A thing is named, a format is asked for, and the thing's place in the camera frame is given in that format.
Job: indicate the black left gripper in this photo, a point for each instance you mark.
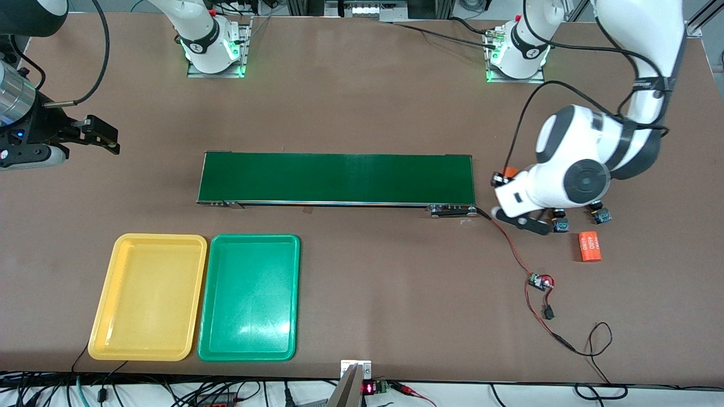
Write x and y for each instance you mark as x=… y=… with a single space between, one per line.
x=578 y=211

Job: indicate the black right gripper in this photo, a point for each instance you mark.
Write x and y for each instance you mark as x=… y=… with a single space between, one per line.
x=44 y=127

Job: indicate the orange 4680 cylinder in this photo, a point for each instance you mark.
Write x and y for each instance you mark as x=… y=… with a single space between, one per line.
x=590 y=247
x=511 y=171

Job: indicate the green push button switch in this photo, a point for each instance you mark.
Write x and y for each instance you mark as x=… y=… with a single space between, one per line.
x=602 y=216
x=561 y=226

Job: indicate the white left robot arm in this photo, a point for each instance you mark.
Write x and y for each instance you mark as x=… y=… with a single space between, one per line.
x=571 y=164

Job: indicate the small green circuit board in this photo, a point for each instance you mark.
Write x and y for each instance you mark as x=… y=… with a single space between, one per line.
x=537 y=281

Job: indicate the small black connector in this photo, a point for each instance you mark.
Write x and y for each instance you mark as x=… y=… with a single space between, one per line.
x=548 y=312

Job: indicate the green conveyor belt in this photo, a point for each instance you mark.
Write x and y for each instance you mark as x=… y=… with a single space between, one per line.
x=339 y=178

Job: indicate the yellow plastic tray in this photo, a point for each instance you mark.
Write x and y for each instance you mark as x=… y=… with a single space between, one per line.
x=147 y=294

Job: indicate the green plastic tray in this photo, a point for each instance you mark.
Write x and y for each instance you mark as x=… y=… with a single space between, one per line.
x=249 y=294

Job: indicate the red clip lead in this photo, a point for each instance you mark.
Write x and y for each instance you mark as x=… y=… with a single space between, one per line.
x=403 y=387

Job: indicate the red digit display module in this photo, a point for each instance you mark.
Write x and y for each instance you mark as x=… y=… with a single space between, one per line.
x=370 y=388

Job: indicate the aluminium profile bar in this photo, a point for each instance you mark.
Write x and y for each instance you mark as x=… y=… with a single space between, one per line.
x=694 y=28

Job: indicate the conveyor motor bracket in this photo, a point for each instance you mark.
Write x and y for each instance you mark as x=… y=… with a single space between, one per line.
x=452 y=211

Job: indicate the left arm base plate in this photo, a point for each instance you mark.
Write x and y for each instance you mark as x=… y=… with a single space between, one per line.
x=531 y=80

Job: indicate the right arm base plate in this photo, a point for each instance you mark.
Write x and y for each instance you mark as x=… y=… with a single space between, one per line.
x=244 y=53

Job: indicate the grey metal camera mount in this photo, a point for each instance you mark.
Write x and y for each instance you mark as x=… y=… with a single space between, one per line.
x=346 y=393

